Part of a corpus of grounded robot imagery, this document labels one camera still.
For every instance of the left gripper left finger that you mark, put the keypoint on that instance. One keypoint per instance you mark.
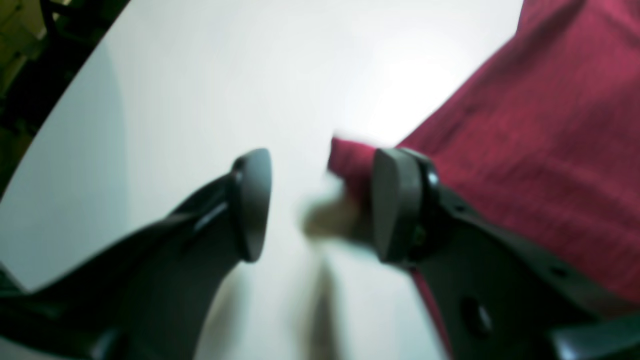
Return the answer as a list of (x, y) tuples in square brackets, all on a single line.
[(147, 296)]

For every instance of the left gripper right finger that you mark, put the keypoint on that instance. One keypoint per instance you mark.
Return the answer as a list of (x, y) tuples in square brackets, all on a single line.
[(496, 296)]

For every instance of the dark red t-shirt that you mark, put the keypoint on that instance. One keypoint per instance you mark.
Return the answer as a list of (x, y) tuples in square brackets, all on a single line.
[(543, 139)]

